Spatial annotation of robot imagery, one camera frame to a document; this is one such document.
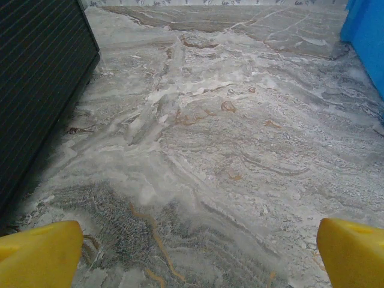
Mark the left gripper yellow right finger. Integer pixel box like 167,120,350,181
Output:
317,218,384,288

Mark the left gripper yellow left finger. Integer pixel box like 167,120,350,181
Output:
0,220,83,288

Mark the black ribbed box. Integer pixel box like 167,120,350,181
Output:
0,0,101,224

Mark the blue three-compartment plastic bin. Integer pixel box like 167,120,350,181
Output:
338,0,384,101

